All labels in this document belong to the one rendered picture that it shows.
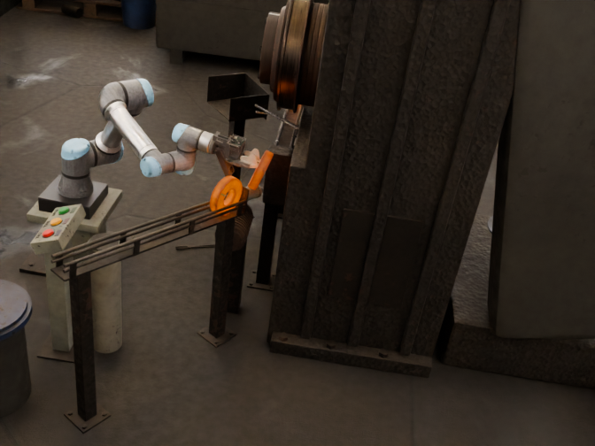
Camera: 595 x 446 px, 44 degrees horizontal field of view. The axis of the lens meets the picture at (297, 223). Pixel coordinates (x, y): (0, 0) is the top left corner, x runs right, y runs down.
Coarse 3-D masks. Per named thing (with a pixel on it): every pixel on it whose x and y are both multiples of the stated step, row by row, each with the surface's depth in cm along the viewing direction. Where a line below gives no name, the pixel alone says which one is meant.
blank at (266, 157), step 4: (268, 152) 272; (264, 156) 270; (268, 156) 270; (272, 156) 271; (260, 160) 272; (264, 160) 269; (268, 160) 269; (260, 164) 268; (264, 164) 268; (268, 164) 269; (256, 168) 279; (260, 168) 268; (264, 168) 268; (256, 172) 268; (260, 172) 268; (264, 172) 268; (252, 176) 271; (256, 176) 268; (260, 176) 268; (252, 180) 269; (256, 180) 269; (260, 180) 269; (248, 184) 276; (252, 184) 271; (256, 184) 270; (252, 188) 275
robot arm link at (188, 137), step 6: (180, 126) 274; (186, 126) 275; (174, 132) 274; (180, 132) 273; (186, 132) 273; (192, 132) 273; (198, 132) 273; (174, 138) 275; (180, 138) 274; (186, 138) 273; (192, 138) 273; (198, 138) 272; (180, 144) 276; (186, 144) 275; (192, 144) 274; (186, 150) 276; (192, 150) 277
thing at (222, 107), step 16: (208, 80) 361; (224, 80) 366; (240, 80) 370; (208, 96) 367; (224, 96) 371; (240, 96) 376; (256, 96) 349; (224, 112) 356; (240, 112) 349; (240, 128) 364
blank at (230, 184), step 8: (232, 176) 274; (224, 184) 268; (232, 184) 272; (240, 184) 277; (216, 192) 268; (224, 192) 270; (232, 192) 277; (240, 192) 279; (216, 200) 268; (224, 200) 278; (232, 200) 277; (216, 208) 270
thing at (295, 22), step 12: (300, 0) 277; (288, 12) 271; (300, 12) 273; (288, 24) 270; (300, 24) 271; (288, 36) 270; (300, 36) 270; (288, 48) 270; (288, 60) 272; (288, 72) 274; (288, 84) 277; (288, 96) 282; (288, 108) 292
